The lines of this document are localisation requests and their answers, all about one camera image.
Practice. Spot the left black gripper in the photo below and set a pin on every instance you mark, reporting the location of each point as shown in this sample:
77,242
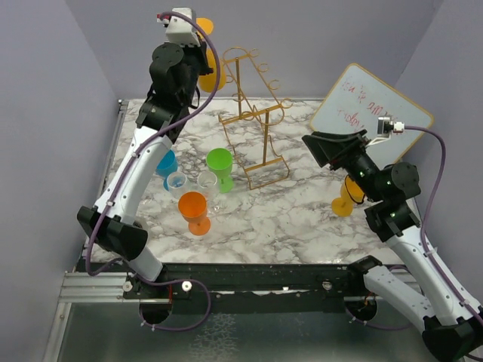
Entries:
199,52

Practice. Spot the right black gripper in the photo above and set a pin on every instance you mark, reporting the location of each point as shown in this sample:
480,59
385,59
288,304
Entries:
337,149

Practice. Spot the yellow plastic wine glass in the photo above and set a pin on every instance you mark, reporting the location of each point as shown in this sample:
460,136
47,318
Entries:
207,82

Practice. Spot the green plastic wine glass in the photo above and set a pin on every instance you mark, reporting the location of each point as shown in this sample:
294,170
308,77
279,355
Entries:
220,162

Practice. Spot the clear wine glass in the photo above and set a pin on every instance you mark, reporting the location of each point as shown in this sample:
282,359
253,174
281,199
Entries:
208,185

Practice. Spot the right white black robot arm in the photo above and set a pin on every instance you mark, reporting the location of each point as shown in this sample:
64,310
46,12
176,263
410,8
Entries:
448,317

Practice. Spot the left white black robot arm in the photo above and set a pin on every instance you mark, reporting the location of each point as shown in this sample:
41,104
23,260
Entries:
111,222

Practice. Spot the blue plastic wine glass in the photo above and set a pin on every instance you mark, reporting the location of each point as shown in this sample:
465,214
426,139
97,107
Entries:
166,167

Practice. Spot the orange plastic wine glass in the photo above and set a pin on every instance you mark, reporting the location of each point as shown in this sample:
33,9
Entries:
193,208

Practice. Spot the clear glass blue tint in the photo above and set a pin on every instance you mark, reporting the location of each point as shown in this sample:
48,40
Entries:
178,184

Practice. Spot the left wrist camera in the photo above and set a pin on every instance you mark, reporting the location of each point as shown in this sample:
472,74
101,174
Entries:
179,32

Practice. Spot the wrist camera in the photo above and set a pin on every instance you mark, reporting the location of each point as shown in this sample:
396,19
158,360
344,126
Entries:
179,32
386,127

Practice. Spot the small whiteboard yellow frame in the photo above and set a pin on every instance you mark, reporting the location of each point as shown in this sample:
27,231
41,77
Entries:
358,99

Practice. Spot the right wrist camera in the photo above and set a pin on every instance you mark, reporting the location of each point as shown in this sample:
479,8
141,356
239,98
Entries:
386,127

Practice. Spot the gold wire glass rack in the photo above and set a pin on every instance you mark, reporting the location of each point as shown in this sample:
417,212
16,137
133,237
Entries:
266,117

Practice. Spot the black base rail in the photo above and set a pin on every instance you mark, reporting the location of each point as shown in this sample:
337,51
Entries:
252,288

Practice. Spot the aluminium extrusion rail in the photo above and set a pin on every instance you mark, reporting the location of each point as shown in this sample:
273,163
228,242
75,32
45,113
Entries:
110,287

